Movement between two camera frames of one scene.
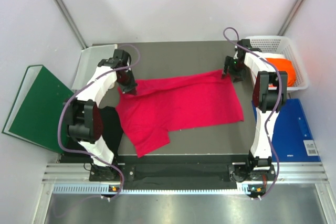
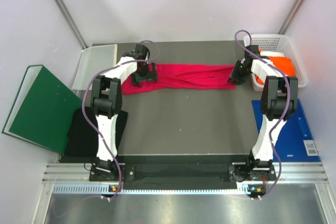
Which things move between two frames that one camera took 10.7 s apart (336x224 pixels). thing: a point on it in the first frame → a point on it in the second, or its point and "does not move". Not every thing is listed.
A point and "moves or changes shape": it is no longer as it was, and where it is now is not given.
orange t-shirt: x=284 y=64 does not move
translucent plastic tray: x=88 y=62 does not move
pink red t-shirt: x=175 y=102 moves or changes shape
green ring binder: x=34 y=117 does not move
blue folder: x=292 y=138 does not move
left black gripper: x=131 y=87 → x=149 y=76
